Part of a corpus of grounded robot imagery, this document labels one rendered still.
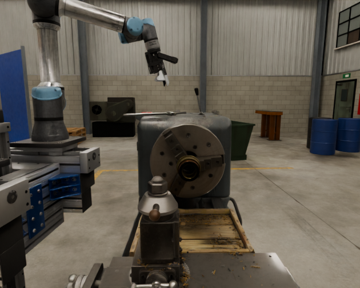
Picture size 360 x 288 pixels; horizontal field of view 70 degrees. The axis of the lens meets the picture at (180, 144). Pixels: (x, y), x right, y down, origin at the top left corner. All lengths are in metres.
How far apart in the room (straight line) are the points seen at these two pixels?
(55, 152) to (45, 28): 0.57
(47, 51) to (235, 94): 10.32
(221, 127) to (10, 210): 0.86
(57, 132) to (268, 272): 0.96
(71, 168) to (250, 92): 10.67
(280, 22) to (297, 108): 3.66
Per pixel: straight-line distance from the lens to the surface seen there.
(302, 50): 12.63
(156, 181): 0.49
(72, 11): 1.29
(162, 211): 0.48
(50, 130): 1.21
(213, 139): 1.05
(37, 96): 1.23
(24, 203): 0.83
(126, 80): 11.12
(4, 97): 6.67
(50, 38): 1.39
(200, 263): 0.63
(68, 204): 1.24
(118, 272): 0.62
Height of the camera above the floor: 1.33
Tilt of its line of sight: 9 degrees down
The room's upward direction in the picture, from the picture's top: straight up
